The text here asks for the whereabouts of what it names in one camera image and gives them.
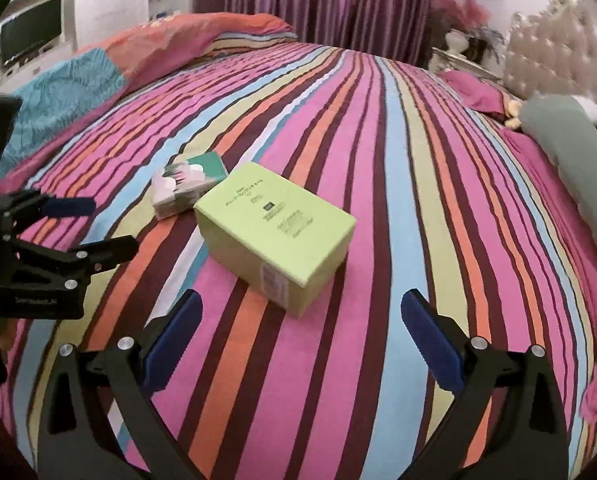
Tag beige tufted headboard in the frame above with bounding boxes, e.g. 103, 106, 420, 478
501, 0, 597, 111

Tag light green cardboard box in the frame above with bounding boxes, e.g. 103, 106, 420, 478
193, 161, 356, 318

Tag large pink pillow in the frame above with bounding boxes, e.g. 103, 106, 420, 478
498, 127, 597, 423

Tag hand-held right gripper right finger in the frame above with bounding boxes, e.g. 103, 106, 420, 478
401, 288, 571, 480

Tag dark green plant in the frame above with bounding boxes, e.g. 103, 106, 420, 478
465, 25, 506, 66

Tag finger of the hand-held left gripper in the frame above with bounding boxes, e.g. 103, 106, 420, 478
0, 191, 96, 233
13, 234, 140, 291

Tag pink feather flowers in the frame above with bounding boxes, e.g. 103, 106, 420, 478
431, 0, 489, 31

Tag white wardrobe door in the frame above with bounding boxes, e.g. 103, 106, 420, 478
73, 0, 152, 53

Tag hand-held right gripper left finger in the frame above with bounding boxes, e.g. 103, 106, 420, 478
37, 290, 204, 480

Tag yellow plush toy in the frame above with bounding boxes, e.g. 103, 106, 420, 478
503, 100, 524, 128

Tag white vase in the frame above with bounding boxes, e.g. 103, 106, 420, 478
445, 30, 471, 56

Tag black television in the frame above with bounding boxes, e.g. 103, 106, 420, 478
0, 0, 64, 68

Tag white nightstand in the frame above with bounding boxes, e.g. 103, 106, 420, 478
428, 47, 504, 83

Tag purple curtain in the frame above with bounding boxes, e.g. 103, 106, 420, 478
193, 0, 436, 66

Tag green white tissue pack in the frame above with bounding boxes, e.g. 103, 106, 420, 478
151, 153, 229, 221

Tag small pink pillow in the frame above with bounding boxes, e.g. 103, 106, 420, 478
441, 70, 509, 113

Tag orange teal quilt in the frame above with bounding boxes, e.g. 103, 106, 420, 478
0, 12, 299, 176

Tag green bolster pillow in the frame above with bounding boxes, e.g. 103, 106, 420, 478
519, 94, 597, 271

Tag striped bed sheet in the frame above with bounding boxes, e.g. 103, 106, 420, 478
0, 35, 597, 480

